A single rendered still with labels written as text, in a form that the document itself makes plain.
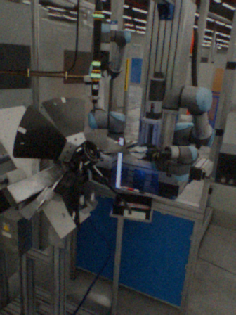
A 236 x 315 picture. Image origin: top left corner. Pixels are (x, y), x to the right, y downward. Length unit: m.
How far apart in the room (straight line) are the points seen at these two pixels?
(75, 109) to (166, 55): 0.88
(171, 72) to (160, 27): 0.30
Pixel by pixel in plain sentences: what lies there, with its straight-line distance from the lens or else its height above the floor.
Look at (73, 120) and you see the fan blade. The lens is 1.51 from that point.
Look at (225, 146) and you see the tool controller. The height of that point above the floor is 1.24.
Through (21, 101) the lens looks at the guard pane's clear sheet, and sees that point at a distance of 2.12.
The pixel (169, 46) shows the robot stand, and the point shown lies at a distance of 2.20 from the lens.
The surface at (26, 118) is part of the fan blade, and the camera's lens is 1.26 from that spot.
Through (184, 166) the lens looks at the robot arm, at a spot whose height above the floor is 1.11.
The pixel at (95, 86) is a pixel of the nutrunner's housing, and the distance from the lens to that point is 1.43.
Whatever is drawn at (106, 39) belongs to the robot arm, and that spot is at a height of 1.75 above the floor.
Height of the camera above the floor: 1.63
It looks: 19 degrees down
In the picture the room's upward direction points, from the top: 4 degrees clockwise
